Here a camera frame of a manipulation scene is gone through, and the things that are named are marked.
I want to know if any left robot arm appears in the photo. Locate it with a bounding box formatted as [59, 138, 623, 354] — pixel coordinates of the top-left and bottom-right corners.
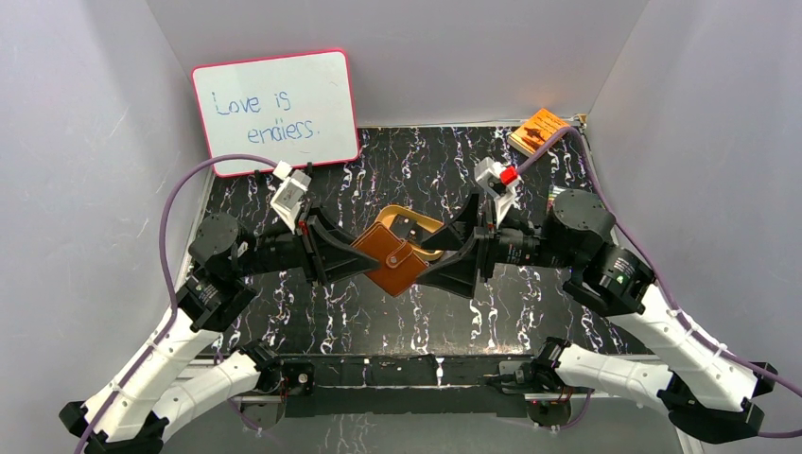
[60, 207, 379, 453]

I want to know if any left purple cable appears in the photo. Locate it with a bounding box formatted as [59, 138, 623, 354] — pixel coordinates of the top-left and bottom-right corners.
[72, 153, 280, 454]

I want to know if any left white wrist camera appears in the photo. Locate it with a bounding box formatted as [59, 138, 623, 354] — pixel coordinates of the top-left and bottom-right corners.
[270, 161, 311, 232]

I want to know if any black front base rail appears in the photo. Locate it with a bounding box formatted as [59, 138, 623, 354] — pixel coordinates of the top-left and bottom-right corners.
[285, 354, 554, 418]

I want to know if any coloured marker pen set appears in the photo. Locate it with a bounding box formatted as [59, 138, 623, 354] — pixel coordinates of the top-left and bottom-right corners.
[547, 185, 564, 211]

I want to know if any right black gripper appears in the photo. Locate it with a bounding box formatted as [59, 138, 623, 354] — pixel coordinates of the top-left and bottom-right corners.
[414, 186, 579, 299]

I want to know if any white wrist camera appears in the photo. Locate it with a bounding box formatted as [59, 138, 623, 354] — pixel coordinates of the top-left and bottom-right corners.
[270, 161, 311, 232]
[474, 157, 521, 225]

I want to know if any brown leather card holder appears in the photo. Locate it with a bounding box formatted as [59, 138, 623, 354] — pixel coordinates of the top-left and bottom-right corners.
[351, 222, 444, 297]

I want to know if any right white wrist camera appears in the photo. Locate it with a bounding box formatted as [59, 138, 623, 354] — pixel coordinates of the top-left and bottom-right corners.
[474, 157, 521, 225]

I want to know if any pink framed whiteboard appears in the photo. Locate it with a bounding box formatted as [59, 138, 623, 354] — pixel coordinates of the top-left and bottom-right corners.
[191, 49, 360, 177]

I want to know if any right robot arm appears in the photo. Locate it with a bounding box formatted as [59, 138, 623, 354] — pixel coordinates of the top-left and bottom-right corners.
[417, 189, 774, 445]

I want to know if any orange oval tray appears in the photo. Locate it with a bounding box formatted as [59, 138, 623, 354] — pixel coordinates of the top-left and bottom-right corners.
[375, 204, 444, 262]

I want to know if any orange book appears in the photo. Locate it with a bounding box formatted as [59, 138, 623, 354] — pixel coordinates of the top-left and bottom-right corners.
[507, 108, 569, 156]

